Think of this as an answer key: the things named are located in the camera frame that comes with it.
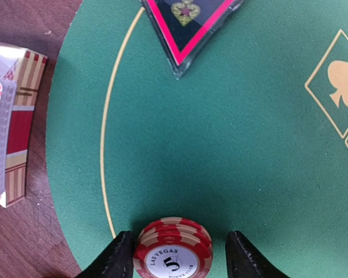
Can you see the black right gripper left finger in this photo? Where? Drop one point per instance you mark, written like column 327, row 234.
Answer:
column 116, row 260

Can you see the playing card box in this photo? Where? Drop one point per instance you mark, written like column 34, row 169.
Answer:
column 26, row 68

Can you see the small red chip stack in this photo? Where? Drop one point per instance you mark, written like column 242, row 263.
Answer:
column 173, row 247

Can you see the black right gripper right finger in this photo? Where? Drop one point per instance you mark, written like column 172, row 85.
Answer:
column 244, row 260

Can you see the black triangular dealer button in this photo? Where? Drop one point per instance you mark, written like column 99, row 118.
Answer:
column 184, row 27

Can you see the round green poker mat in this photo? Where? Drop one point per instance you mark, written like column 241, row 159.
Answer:
column 253, row 137

